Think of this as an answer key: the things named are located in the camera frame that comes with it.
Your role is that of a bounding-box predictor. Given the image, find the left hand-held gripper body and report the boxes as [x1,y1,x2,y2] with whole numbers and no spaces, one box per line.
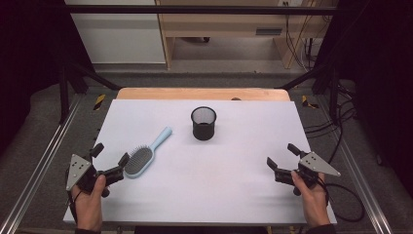
[65,153,126,199]

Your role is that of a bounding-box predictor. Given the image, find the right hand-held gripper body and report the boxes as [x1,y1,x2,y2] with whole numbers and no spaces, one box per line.
[274,151,342,197]

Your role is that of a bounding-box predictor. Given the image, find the light blue hairbrush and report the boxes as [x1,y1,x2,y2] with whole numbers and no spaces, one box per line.
[124,126,173,179]

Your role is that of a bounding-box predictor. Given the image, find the black mesh pen holder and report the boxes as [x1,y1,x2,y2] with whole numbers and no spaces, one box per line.
[190,105,217,141]

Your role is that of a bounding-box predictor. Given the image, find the person's left hand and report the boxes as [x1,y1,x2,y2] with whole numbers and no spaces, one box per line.
[70,174,108,233]

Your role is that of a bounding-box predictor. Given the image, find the person's right hand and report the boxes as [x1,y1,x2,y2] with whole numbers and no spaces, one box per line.
[290,170,331,229]

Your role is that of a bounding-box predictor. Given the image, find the yellow black tape marker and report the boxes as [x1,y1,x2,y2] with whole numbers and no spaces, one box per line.
[93,94,107,112]
[301,95,319,110]

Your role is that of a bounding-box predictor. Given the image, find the white table cover sheet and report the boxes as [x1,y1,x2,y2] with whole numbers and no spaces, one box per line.
[62,98,338,226]

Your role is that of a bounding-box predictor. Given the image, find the white cabinet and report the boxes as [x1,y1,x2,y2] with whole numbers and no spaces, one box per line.
[64,0,168,64]

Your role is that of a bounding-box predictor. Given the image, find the black curtain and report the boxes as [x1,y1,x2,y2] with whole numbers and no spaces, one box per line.
[315,0,413,191]
[0,0,95,155]

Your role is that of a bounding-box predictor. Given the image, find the wooden desk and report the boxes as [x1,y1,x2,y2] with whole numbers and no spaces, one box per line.
[155,0,339,70]

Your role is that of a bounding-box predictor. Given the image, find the aluminium rail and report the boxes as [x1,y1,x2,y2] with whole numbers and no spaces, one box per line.
[316,96,394,234]
[0,94,83,234]

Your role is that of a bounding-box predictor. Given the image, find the black floor cables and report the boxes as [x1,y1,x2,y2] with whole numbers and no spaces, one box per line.
[304,80,358,164]

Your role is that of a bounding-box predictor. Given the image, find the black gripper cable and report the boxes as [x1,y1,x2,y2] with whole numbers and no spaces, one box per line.
[323,182,365,224]

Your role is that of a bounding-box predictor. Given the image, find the hanging desk cables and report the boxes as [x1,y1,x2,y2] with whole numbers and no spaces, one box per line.
[282,1,327,72]

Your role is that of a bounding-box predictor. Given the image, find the black metal frame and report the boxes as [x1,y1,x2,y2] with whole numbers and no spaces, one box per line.
[58,4,343,125]

